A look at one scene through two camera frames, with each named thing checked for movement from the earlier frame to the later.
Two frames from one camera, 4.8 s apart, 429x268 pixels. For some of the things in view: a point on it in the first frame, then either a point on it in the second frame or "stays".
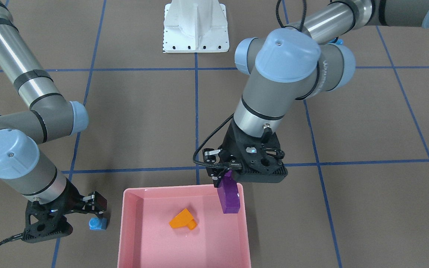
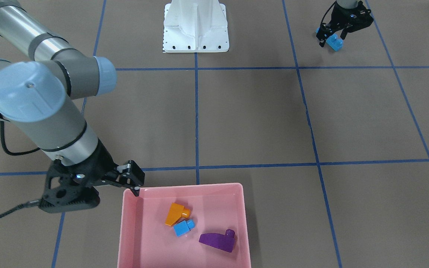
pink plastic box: (147, 240) stays
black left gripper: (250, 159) to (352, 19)
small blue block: (97, 223) to (184, 227)
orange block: (184, 219) to (176, 211)
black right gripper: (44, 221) to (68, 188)
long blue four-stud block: (338, 42) stays
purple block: (228, 193) to (225, 242)
